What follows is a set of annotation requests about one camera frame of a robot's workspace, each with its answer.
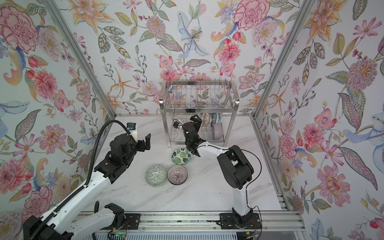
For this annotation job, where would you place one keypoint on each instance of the white red-patterned bowl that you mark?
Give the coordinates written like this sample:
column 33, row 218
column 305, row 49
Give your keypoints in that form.
column 206, row 119

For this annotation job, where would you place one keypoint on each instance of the left aluminium frame post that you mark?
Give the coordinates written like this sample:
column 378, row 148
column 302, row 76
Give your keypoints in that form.
column 68, row 36

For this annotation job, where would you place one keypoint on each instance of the right aluminium frame post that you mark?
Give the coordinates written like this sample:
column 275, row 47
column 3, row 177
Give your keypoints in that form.
column 303, row 13

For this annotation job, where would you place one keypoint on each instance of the steel two-tier dish rack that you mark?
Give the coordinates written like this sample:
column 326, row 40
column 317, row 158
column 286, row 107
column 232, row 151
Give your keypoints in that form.
column 184, row 98

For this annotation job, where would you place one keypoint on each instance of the purple striped bowl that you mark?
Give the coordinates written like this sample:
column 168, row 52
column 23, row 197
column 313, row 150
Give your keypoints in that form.
column 177, row 175

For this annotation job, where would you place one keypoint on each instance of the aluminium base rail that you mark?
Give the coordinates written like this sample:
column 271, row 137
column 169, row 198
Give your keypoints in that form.
column 270, row 221

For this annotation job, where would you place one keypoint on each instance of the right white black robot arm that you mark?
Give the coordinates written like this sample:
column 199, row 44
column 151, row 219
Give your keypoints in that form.
column 236, row 168

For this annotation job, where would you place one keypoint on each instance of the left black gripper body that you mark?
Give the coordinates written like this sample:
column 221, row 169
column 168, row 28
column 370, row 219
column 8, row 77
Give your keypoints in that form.
column 139, row 146

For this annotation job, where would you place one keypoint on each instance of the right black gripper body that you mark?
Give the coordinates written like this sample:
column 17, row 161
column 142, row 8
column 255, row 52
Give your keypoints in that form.
column 197, row 129

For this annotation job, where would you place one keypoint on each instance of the blue floral ceramic bowl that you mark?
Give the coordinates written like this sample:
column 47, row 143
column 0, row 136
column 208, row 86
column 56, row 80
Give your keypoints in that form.
column 216, row 118

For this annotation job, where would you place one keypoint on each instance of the aluminium frame post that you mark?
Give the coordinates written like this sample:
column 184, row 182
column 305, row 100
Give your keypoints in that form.
column 68, row 36
column 303, row 13

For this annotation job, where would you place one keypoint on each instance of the blue-rimmed leaf bowl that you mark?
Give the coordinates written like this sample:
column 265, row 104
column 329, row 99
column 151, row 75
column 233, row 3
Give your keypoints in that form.
column 181, row 156

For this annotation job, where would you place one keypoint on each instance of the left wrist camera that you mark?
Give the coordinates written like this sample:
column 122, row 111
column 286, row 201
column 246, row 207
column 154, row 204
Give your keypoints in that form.
column 132, row 127

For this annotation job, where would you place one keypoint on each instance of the green geometric patterned bowl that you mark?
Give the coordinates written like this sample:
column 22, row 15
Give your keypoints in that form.
column 156, row 175

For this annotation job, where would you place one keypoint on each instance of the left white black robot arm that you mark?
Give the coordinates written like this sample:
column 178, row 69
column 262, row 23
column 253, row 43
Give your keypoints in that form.
column 60, row 224

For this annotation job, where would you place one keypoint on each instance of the plain lilac ceramic bowl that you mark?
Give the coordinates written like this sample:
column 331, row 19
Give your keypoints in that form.
column 218, row 132

